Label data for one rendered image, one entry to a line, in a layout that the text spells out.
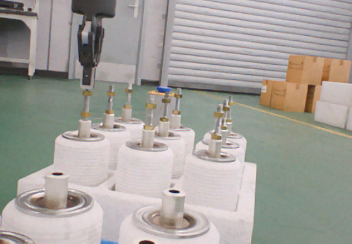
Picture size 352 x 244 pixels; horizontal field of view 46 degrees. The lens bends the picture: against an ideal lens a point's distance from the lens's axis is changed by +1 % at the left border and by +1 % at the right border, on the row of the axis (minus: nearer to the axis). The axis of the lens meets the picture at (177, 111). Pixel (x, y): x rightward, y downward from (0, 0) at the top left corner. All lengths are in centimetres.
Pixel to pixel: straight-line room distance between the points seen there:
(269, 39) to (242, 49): 47
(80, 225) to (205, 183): 30
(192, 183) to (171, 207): 29
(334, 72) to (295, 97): 53
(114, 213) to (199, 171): 15
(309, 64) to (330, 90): 83
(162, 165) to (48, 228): 33
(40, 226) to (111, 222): 30
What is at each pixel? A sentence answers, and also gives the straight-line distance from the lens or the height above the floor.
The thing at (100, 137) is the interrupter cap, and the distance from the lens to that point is 75.
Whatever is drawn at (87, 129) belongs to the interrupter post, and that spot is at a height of 27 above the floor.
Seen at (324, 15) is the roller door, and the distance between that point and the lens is 715.
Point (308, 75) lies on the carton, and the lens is 458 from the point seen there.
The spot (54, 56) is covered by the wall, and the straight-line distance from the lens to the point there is 580.
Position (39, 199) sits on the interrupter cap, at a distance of 45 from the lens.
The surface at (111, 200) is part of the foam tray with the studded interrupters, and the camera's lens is 68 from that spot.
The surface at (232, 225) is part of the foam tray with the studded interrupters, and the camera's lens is 65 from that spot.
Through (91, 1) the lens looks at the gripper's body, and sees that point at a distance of 71.
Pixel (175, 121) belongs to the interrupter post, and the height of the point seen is 27.
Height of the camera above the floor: 40
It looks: 7 degrees down
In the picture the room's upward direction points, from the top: 6 degrees clockwise
